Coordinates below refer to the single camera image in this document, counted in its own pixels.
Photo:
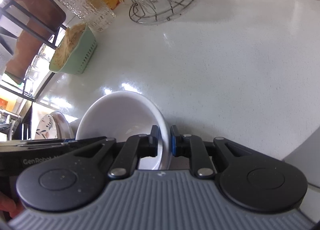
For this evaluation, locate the rabbit pattern deep plate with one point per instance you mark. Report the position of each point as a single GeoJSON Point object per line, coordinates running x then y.
{"type": "Point", "coordinates": [46, 129]}

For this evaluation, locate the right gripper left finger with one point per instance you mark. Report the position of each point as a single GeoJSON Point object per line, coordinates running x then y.
{"type": "Point", "coordinates": [136, 147]}

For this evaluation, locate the person left hand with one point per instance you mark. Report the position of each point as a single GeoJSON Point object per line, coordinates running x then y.
{"type": "Point", "coordinates": [9, 205]}

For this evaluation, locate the upturned glass right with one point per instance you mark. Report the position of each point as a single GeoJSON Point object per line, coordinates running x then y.
{"type": "Point", "coordinates": [46, 52]}

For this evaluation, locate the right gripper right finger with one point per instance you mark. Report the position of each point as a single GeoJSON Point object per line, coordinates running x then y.
{"type": "Point", "coordinates": [193, 148]}

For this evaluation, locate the textured glass mug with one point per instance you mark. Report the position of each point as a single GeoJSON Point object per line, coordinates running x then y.
{"type": "Point", "coordinates": [95, 13]}

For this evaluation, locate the black dish rack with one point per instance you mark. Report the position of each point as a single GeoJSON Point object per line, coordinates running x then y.
{"type": "Point", "coordinates": [15, 23]}

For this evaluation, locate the pink rim leaf plate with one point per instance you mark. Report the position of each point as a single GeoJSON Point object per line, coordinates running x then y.
{"type": "Point", "coordinates": [64, 130]}

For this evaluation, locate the upturned glass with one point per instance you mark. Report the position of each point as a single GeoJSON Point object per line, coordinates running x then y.
{"type": "Point", "coordinates": [29, 80]}
{"type": "Point", "coordinates": [46, 52]}
{"type": "Point", "coordinates": [39, 63]}

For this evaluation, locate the white ceramic bowl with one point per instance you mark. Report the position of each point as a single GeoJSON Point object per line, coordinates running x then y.
{"type": "Point", "coordinates": [123, 114]}

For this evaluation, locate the green basket of noodles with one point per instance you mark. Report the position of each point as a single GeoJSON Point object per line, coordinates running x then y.
{"type": "Point", "coordinates": [74, 51]}

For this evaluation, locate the upturned glass middle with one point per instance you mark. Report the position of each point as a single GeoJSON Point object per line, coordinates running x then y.
{"type": "Point", "coordinates": [39, 63]}

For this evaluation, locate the upturned glass left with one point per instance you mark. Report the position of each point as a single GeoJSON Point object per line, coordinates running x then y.
{"type": "Point", "coordinates": [29, 80]}

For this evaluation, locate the brown cutting board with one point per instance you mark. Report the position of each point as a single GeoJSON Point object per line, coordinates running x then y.
{"type": "Point", "coordinates": [27, 45]}

